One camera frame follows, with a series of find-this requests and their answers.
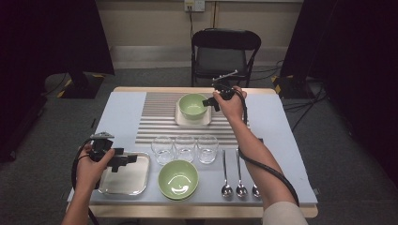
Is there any beige sleeve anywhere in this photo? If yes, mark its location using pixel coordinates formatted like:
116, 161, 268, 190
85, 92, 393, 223
262, 201, 310, 225

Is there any black outlet cable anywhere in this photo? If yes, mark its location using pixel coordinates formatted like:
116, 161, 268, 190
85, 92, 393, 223
187, 6, 195, 40

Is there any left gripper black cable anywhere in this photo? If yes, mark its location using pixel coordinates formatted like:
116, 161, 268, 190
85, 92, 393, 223
70, 137, 101, 225

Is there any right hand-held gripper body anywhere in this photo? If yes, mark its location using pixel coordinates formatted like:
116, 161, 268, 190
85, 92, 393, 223
211, 69, 239, 101

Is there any clear drinking glass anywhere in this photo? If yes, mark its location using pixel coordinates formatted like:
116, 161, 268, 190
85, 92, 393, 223
174, 134, 197, 163
150, 135, 175, 166
196, 134, 220, 165

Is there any black floor cable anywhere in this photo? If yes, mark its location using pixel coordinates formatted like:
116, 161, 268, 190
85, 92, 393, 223
283, 78, 329, 132
41, 73, 69, 97
250, 59, 284, 82

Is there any person's left hand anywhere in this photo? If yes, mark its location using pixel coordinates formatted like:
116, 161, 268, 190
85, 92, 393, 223
75, 143, 116, 194

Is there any person's right hand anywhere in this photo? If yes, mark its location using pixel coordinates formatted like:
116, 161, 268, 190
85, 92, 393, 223
215, 85, 249, 122

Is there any black folding chair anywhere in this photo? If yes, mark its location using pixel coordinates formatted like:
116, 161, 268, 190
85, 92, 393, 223
191, 27, 263, 88

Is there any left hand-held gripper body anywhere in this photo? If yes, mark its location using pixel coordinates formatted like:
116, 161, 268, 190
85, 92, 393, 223
89, 131, 126, 166

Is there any light wooden table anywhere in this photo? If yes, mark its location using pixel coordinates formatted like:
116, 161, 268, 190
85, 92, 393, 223
65, 86, 319, 219

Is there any black curtain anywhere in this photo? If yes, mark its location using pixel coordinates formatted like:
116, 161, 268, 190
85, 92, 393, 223
0, 0, 115, 95
280, 0, 398, 188

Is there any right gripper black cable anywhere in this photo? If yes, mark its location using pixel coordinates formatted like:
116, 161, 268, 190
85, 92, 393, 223
233, 88, 300, 208

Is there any black stand base striped tape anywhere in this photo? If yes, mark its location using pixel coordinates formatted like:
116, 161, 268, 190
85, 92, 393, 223
57, 72, 106, 100
271, 74, 315, 100

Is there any striped woven placemat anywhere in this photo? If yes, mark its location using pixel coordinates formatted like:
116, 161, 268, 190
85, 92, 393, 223
134, 91, 253, 145

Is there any white wall outlet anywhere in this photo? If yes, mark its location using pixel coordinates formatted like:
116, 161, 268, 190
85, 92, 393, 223
183, 0, 207, 13

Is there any white square plate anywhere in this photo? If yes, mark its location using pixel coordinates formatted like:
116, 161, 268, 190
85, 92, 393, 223
99, 151, 152, 197
174, 99, 213, 127

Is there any light blue table mat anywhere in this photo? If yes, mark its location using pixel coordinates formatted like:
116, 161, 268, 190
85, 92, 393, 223
67, 91, 319, 207

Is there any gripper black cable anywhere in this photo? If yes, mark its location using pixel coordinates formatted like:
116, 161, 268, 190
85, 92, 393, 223
70, 137, 101, 225
233, 88, 300, 208

